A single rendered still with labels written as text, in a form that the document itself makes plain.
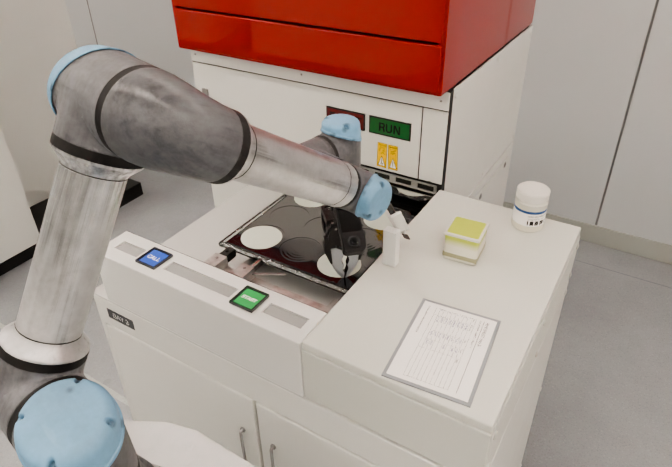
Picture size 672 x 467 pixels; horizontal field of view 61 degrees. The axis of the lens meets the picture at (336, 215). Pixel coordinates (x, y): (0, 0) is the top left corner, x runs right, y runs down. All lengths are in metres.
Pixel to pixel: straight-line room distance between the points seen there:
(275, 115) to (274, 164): 0.92
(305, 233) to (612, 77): 1.80
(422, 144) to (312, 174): 0.67
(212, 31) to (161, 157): 1.01
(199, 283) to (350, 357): 0.37
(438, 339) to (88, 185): 0.62
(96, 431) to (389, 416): 0.48
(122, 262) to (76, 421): 0.57
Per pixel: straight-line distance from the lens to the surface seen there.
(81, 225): 0.78
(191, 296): 1.16
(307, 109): 1.58
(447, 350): 1.02
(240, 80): 1.70
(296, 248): 1.35
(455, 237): 1.18
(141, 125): 0.65
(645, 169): 2.96
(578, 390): 2.37
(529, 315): 1.12
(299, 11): 1.45
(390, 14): 1.32
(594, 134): 2.92
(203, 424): 1.49
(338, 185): 0.86
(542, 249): 1.30
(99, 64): 0.74
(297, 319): 1.08
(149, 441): 1.13
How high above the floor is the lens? 1.69
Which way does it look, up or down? 32 degrees down
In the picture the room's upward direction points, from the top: 1 degrees counter-clockwise
